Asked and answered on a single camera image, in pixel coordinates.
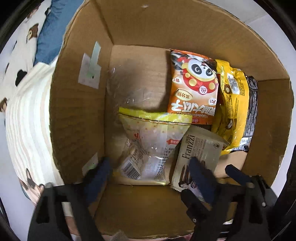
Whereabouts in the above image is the beige Franzzi cookie pack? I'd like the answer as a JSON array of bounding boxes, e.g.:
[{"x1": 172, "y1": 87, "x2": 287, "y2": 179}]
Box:
[{"x1": 171, "y1": 125, "x2": 229, "y2": 201}]

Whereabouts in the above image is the orange panda snack bag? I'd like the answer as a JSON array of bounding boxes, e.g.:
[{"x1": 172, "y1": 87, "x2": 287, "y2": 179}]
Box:
[{"x1": 167, "y1": 49, "x2": 219, "y2": 125}]

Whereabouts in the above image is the yellow snack bag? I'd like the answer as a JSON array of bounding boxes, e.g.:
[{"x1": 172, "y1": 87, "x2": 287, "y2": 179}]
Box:
[{"x1": 211, "y1": 59, "x2": 249, "y2": 155}]

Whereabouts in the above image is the black snack bag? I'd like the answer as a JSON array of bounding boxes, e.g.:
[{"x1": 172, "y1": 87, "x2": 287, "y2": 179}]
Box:
[{"x1": 237, "y1": 76, "x2": 258, "y2": 152}]

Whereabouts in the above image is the clear yellow-edged snack bag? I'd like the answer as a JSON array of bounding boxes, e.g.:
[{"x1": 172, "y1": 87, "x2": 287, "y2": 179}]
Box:
[{"x1": 117, "y1": 108, "x2": 192, "y2": 185}]

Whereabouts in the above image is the white bear print pillow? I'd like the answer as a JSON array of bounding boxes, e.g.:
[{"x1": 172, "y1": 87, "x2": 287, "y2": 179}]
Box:
[{"x1": 1, "y1": 1, "x2": 52, "y2": 113}]

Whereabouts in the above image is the blue bed sheet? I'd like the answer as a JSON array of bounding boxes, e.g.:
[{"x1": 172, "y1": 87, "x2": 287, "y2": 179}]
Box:
[{"x1": 34, "y1": 0, "x2": 83, "y2": 64}]

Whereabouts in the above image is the cream striped blanket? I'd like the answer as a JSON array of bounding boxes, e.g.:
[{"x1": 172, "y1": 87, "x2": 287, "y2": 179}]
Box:
[{"x1": 6, "y1": 63, "x2": 64, "y2": 186}]

